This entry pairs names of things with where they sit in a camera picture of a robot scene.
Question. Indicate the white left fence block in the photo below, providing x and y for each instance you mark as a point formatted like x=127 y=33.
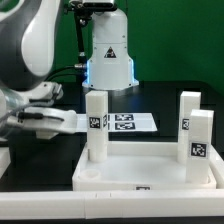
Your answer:
x=5 y=160

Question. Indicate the white front fence bar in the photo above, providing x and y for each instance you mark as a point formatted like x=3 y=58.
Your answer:
x=111 y=204

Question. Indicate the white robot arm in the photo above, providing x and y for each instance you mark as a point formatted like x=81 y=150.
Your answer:
x=27 y=47

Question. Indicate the white desk top tray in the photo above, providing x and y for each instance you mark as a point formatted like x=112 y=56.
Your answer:
x=135 y=166

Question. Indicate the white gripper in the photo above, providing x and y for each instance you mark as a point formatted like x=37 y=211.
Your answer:
x=33 y=110

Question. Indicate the white fence block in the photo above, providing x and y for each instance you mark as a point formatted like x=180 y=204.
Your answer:
x=5 y=160
x=217 y=167

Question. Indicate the white marker sheet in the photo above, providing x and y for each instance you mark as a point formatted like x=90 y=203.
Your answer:
x=131 y=122

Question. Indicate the white right fence block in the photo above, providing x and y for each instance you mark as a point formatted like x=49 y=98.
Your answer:
x=217 y=167

